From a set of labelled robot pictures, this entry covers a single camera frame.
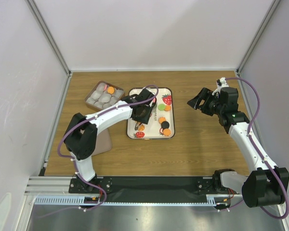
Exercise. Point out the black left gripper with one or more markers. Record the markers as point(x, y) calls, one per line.
point(145, 120)

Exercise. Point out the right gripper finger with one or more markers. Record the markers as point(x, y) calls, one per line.
point(195, 102)
point(205, 95)

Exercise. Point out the orange flower shaped cookie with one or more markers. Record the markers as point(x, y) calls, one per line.
point(141, 128)

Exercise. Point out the green macaron cookie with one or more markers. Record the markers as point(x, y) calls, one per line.
point(161, 107)

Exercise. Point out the orange waffle round cookie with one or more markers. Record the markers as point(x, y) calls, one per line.
point(111, 90)

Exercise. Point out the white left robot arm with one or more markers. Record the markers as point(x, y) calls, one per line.
point(80, 138)

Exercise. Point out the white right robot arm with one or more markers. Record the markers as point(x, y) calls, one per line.
point(267, 183)

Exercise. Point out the white strawberry print tray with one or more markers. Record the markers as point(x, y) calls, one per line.
point(153, 130)

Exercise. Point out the black sandwich cookie lower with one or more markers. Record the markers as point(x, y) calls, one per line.
point(165, 125)

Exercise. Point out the brown cookie tin box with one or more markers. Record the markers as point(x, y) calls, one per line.
point(98, 99)

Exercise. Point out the brown tin lid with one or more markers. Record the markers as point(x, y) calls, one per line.
point(103, 143)

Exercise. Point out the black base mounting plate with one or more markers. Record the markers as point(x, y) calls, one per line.
point(161, 189)

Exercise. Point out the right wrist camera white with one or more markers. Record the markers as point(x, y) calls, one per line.
point(221, 83)

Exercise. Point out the aluminium frame rail front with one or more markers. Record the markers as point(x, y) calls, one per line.
point(72, 191)

